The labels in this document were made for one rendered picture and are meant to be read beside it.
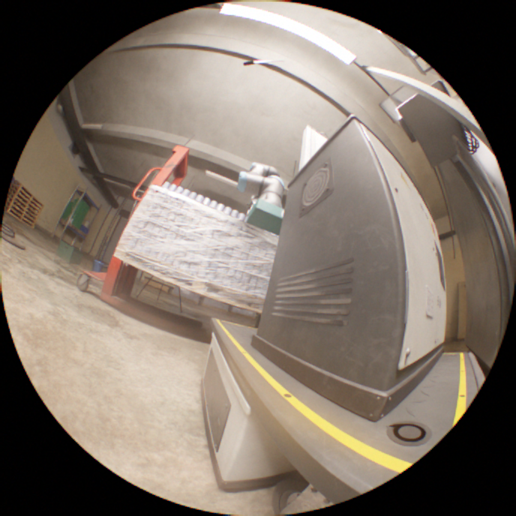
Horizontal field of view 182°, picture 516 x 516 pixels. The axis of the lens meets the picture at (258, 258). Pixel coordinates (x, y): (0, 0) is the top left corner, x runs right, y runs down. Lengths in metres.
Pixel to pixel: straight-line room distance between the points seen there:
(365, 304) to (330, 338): 0.06
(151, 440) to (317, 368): 0.44
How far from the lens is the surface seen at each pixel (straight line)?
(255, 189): 0.89
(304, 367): 0.24
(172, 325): 1.59
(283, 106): 4.61
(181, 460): 0.48
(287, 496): 0.38
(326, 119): 4.67
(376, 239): 0.20
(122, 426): 0.53
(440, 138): 1.53
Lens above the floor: 0.41
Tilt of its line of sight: 19 degrees up
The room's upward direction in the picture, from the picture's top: 14 degrees clockwise
